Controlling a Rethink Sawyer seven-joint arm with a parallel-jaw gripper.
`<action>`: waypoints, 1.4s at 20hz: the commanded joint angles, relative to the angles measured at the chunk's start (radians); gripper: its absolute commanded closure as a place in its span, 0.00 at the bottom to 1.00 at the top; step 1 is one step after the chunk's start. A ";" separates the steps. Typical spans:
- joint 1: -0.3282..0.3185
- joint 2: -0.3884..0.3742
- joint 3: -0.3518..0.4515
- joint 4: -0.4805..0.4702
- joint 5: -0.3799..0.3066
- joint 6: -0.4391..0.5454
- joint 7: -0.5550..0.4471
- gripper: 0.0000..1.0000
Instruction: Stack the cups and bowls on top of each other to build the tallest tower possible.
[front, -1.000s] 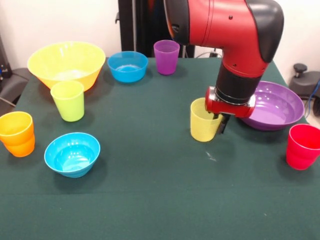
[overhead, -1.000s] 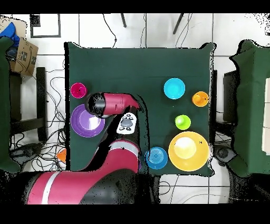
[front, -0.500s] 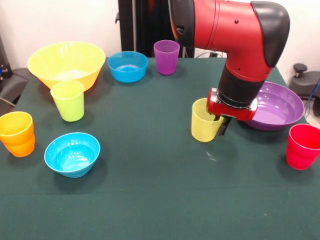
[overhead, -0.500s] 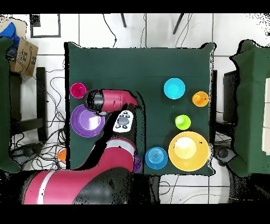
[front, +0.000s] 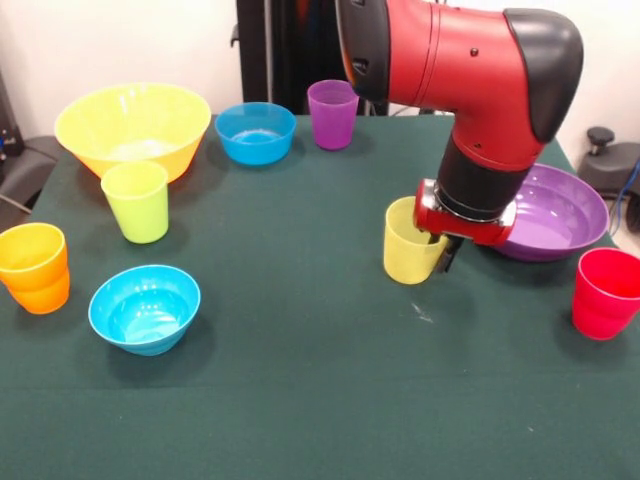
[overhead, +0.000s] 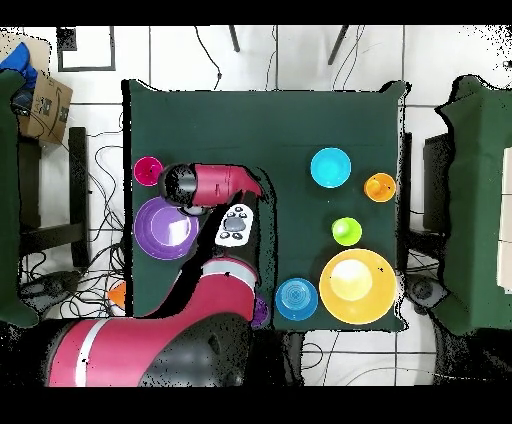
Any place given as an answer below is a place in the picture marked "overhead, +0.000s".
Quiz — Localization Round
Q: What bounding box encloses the orange bowl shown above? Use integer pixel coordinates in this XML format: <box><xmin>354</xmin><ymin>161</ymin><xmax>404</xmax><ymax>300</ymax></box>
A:
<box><xmin>106</xmin><ymin>280</ymin><xmax>127</xmax><ymax>311</ymax></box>

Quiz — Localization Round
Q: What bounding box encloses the dark green tablecloth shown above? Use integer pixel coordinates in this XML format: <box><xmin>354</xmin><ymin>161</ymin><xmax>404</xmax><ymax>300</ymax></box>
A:
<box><xmin>121</xmin><ymin>78</ymin><xmax>411</xmax><ymax>333</ymax></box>

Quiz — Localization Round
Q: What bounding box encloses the cyan bowl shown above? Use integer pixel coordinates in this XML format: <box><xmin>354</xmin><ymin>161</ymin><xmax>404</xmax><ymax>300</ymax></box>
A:
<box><xmin>310</xmin><ymin>147</ymin><xmax>352</xmax><ymax>189</ymax></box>

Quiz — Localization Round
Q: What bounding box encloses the green cup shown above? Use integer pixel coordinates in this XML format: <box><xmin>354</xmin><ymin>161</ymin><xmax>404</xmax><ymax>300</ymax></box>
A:
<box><xmin>331</xmin><ymin>216</ymin><xmax>363</xmax><ymax>247</ymax></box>

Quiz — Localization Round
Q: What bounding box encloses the blue bowl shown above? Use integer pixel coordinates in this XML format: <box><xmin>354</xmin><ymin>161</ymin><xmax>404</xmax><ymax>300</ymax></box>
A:
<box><xmin>275</xmin><ymin>277</ymin><xmax>319</xmax><ymax>322</ymax></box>

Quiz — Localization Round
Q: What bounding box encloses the purple bowl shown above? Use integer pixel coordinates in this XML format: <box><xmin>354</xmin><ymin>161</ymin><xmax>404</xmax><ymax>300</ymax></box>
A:
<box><xmin>133</xmin><ymin>196</ymin><xmax>200</xmax><ymax>262</ymax></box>

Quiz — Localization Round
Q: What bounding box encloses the purple cup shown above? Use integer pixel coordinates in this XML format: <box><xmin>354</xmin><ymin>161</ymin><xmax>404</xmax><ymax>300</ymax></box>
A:
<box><xmin>250</xmin><ymin>294</ymin><xmax>270</xmax><ymax>330</ymax></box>

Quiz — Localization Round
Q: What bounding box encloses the pink cup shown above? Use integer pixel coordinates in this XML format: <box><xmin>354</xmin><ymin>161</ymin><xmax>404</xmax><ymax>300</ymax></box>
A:
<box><xmin>133</xmin><ymin>156</ymin><xmax>164</xmax><ymax>188</ymax></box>

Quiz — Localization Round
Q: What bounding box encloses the orange cup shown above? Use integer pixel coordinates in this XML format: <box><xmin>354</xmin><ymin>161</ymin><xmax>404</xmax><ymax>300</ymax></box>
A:
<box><xmin>363</xmin><ymin>172</ymin><xmax>397</xmax><ymax>204</ymax></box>

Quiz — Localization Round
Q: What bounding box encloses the large yellow bowl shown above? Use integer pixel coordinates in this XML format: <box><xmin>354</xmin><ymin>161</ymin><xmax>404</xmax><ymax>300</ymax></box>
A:
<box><xmin>318</xmin><ymin>248</ymin><xmax>399</xmax><ymax>325</ymax></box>

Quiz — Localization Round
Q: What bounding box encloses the black stand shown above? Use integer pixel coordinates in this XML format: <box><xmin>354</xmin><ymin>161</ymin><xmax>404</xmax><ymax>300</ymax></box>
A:
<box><xmin>17</xmin><ymin>126</ymin><xmax>91</xmax><ymax>269</ymax></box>

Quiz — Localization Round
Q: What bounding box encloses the black chair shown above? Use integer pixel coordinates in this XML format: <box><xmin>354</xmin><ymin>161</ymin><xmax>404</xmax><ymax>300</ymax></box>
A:
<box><xmin>422</xmin><ymin>133</ymin><xmax>455</xmax><ymax>233</ymax></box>

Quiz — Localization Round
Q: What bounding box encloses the grey floor device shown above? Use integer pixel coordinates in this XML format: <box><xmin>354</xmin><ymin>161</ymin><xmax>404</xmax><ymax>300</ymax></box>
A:
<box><xmin>405</xmin><ymin>275</ymin><xmax>449</xmax><ymax>313</ymax></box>
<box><xmin>19</xmin><ymin>271</ymin><xmax>81</xmax><ymax>309</ymax></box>

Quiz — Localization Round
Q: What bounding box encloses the green cloth covered table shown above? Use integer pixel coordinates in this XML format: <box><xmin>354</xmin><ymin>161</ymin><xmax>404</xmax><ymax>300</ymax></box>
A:
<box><xmin>0</xmin><ymin>69</ymin><xmax>41</xmax><ymax>329</ymax></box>
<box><xmin>433</xmin><ymin>74</ymin><xmax>512</xmax><ymax>337</ymax></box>

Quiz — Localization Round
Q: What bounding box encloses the printed cardboard box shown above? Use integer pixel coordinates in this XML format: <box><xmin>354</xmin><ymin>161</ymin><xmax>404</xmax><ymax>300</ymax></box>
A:
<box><xmin>17</xmin><ymin>71</ymin><xmax>74</xmax><ymax>146</ymax></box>

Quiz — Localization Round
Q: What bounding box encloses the white box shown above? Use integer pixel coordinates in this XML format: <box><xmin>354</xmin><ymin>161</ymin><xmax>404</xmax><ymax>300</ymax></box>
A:
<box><xmin>495</xmin><ymin>145</ymin><xmax>512</xmax><ymax>295</ymax></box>

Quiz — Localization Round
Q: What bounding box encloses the blue cloth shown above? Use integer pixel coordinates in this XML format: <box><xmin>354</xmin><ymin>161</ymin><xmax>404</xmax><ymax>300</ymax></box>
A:
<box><xmin>0</xmin><ymin>41</ymin><xmax>39</xmax><ymax>91</ymax></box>

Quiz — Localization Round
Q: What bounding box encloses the thin black cable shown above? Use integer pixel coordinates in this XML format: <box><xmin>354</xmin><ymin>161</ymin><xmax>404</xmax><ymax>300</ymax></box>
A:
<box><xmin>194</xmin><ymin>25</ymin><xmax>223</xmax><ymax>91</ymax></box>

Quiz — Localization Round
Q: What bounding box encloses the tangle of black cables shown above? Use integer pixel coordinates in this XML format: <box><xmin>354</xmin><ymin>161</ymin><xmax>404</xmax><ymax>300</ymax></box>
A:
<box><xmin>59</xmin><ymin>131</ymin><xmax>133</xmax><ymax>319</ymax></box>

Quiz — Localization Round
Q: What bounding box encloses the black floor frame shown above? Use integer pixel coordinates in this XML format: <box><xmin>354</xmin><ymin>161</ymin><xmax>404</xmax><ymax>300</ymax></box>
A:
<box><xmin>56</xmin><ymin>25</ymin><xmax>117</xmax><ymax>73</ymax></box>

